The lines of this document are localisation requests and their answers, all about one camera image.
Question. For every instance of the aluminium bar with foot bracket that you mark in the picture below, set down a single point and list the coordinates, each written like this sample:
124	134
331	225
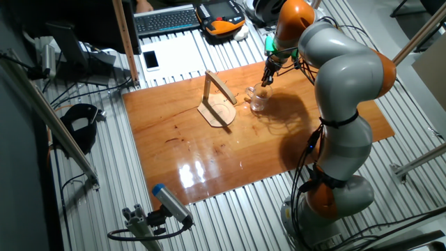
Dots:
421	160

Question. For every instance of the bare human hand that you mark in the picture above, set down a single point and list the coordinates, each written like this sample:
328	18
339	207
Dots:
143	6

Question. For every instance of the grey camera with blue cap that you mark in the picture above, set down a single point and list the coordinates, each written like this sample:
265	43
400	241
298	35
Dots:
170	204

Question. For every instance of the wooden cup rack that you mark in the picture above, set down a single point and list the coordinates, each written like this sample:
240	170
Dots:
216	113

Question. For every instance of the white smartphone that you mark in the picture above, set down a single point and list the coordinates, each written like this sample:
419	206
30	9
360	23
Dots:
151	60

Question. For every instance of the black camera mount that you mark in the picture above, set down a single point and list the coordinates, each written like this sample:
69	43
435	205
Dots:
157	219

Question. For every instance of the grey cylindrical camera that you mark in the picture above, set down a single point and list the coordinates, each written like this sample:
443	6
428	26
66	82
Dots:
48	59

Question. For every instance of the white rounded object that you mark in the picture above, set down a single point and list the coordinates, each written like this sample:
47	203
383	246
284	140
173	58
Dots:
241	33

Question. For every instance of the white paper sheet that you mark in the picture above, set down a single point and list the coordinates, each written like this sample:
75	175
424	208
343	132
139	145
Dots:
181	55

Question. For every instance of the aluminium profile camera post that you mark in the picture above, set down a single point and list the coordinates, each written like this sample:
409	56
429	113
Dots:
139	226

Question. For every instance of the black curved clamp device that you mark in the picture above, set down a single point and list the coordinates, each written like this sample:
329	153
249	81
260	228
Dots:
69	115

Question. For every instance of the black computer keyboard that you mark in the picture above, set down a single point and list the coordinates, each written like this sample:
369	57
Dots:
163	21

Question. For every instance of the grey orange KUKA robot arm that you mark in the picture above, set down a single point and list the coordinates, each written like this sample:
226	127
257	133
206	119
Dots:
348	76

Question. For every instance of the long aluminium frame bar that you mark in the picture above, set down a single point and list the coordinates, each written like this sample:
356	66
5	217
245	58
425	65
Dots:
52	122

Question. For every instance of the grey cardboard panel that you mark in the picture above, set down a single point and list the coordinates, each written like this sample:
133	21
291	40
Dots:
432	76

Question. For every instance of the slanted aluminium beam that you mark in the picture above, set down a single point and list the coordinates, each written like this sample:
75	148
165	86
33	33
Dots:
418	35

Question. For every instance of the orange black teach pendant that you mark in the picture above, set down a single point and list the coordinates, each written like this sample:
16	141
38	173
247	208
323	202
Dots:
223	24

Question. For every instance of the black round spool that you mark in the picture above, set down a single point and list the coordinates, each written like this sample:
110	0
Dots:
265	12

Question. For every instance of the metal post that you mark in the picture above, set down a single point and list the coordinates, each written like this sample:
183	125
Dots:
315	3

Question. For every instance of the wooden frame post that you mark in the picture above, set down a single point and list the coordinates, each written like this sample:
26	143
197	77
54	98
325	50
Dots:
125	42

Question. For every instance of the glossy wooden board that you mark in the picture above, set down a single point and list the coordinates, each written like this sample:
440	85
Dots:
195	146

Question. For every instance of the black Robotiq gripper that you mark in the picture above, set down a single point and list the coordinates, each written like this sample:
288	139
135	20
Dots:
272	65

